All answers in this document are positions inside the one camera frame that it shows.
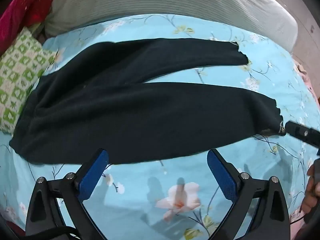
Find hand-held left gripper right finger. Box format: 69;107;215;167
206;148;292;240

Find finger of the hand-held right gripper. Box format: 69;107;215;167
282;121;320;148

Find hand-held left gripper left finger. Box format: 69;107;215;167
25;148;110;240

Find black pants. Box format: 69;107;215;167
9;38;284;166

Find person's right hand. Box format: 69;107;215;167
301;159;320;215

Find blue floral bedsheet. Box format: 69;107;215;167
0;14;318;240

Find green checked pillow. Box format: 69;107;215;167
0;27;57;133

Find red floral blanket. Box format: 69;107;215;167
0;0;57;55

